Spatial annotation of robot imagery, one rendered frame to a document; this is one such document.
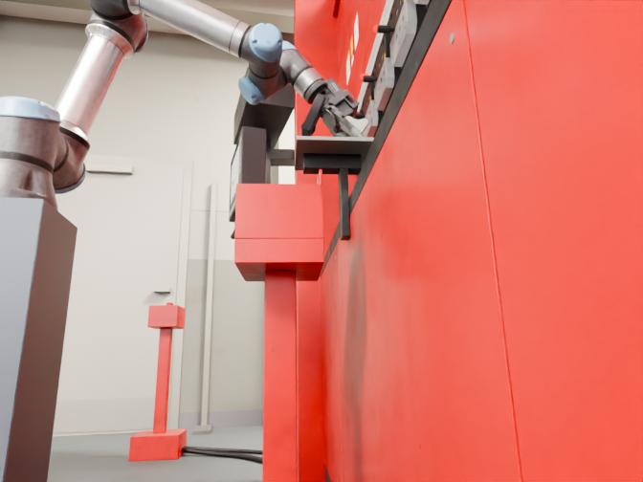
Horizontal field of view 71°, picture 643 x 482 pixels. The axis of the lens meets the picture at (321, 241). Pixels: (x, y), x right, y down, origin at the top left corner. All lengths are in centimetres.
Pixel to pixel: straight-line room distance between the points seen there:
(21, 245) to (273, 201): 43
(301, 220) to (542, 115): 57
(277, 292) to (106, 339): 302
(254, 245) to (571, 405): 61
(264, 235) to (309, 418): 121
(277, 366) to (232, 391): 289
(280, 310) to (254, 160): 144
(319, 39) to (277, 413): 194
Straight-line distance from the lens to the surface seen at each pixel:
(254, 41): 110
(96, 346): 383
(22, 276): 90
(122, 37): 130
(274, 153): 271
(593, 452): 30
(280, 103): 242
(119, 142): 428
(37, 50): 490
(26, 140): 103
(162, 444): 270
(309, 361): 190
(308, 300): 191
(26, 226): 92
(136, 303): 379
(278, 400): 86
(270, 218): 82
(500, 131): 37
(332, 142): 109
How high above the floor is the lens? 50
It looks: 15 degrees up
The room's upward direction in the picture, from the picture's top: 1 degrees counter-clockwise
